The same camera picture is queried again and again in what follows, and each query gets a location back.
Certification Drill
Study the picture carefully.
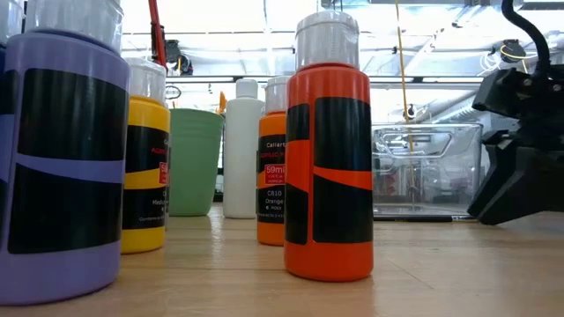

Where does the large white paint bottle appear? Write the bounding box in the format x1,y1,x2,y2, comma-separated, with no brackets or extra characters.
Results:
222,78,266,220

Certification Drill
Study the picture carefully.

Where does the red orange paint bottle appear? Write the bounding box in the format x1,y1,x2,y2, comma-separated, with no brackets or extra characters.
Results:
283,10,375,284

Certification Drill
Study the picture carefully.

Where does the yellow paint bottle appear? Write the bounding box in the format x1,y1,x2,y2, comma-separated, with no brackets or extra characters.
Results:
120,56,173,256

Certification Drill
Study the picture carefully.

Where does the purple paint bottle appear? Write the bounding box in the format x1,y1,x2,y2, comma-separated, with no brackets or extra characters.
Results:
0,0,132,307

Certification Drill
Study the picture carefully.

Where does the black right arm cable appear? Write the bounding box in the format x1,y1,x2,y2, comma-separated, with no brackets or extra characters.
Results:
501,0,553,79

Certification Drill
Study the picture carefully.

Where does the blue paint bottle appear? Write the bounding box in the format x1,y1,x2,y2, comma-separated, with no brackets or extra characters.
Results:
0,0,26,74

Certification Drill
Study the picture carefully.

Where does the black handled paintbrush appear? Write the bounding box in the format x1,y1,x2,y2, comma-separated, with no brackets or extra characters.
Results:
373,213,476,222

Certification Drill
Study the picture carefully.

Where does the green plastic cup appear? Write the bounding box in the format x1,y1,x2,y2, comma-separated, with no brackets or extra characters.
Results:
167,107,226,218

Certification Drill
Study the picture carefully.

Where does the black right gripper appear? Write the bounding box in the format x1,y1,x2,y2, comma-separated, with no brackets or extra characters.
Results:
466,64,564,226

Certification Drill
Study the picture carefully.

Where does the clear plastic bin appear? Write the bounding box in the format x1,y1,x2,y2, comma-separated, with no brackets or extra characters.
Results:
372,122,485,217

